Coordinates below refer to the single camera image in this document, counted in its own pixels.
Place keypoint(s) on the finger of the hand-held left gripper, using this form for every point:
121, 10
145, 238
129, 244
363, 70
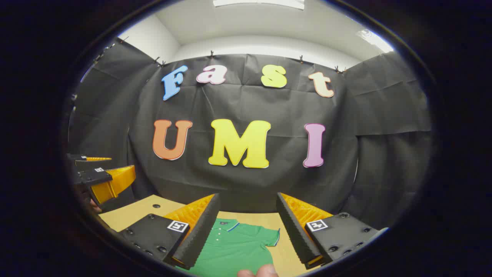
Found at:
90, 177
77, 157

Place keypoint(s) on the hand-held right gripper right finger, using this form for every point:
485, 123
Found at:
296, 234

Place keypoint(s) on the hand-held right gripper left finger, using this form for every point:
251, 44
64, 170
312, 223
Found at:
200, 238

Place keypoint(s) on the green T-shirt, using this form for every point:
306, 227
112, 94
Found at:
234, 250

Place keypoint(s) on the small ceiling light panel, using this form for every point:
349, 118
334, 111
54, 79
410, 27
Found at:
374, 40

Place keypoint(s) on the long ceiling light panel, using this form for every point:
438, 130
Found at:
257, 3

